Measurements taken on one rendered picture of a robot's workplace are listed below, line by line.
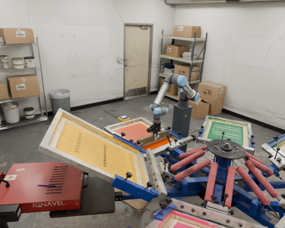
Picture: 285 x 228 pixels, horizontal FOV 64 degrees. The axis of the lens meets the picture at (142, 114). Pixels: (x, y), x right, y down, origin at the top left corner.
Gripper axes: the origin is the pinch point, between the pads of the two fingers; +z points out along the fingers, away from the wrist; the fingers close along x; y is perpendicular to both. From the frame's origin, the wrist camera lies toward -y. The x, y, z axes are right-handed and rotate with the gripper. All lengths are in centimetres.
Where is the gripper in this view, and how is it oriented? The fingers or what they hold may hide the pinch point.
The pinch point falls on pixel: (153, 139)
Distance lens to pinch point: 255.5
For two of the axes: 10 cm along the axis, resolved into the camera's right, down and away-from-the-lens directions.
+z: -0.5, 9.3, 3.7
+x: -6.2, -3.2, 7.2
